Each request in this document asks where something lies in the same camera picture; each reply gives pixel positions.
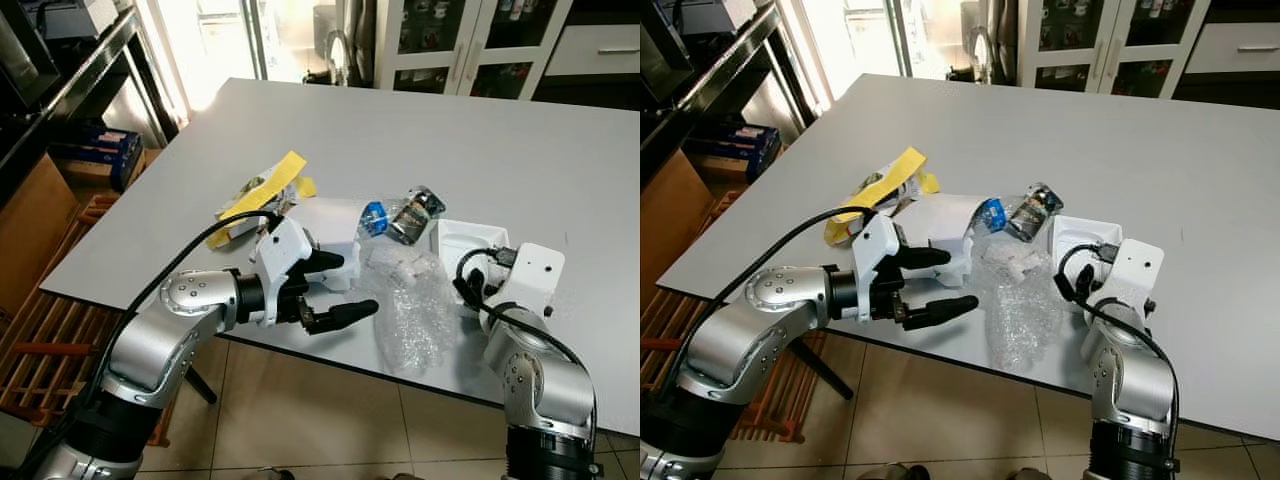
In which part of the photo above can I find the white paper box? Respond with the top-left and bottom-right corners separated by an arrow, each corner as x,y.
922,193 -> 992,287
285,197 -> 367,292

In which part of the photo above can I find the white square tray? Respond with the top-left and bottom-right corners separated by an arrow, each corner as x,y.
1047,214 -> 1124,286
429,218 -> 512,292

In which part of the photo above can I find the clear bubble wrap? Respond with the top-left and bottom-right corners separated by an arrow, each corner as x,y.
361,243 -> 467,378
974,240 -> 1072,372

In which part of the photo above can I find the yellow paper packet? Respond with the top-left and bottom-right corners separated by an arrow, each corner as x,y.
205,150 -> 319,250
823,146 -> 942,248

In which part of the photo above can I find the crushed clear plastic bottle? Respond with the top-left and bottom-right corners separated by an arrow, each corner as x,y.
973,181 -> 1065,245
357,185 -> 449,248

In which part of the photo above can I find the brown cardboard box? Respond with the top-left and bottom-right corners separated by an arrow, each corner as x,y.
0,153 -> 81,313
640,147 -> 717,298

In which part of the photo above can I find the wooden slatted pallet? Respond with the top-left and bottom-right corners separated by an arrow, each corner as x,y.
640,188 -> 813,443
0,193 -> 183,448

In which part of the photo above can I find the blue printed carton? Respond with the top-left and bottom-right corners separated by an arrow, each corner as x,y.
684,118 -> 784,185
48,123 -> 145,193

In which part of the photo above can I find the silver metal appliance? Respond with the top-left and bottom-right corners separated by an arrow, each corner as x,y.
313,0 -> 380,90
958,0 -> 1020,85

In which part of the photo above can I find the white glass door cabinet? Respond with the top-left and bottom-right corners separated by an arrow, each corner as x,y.
1014,0 -> 1213,100
374,0 -> 577,101

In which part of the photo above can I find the white drawer unit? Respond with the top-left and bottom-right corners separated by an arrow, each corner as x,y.
544,0 -> 641,79
1172,0 -> 1280,77

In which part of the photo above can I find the black metal shelf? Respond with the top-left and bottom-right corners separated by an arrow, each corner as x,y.
0,0 -> 183,206
640,0 -> 793,186

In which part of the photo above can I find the grey box on shelf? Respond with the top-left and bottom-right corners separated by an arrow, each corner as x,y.
668,0 -> 763,36
20,0 -> 123,41

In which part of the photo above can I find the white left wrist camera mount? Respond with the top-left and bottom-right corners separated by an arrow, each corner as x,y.
852,212 -> 907,321
250,217 -> 319,326

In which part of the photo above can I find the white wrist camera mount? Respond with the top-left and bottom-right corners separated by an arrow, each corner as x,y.
496,242 -> 567,323
852,212 -> 907,321
1095,237 -> 1167,319
250,217 -> 319,326

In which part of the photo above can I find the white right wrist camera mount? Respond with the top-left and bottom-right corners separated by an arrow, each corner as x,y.
1095,237 -> 1167,319
496,242 -> 567,323

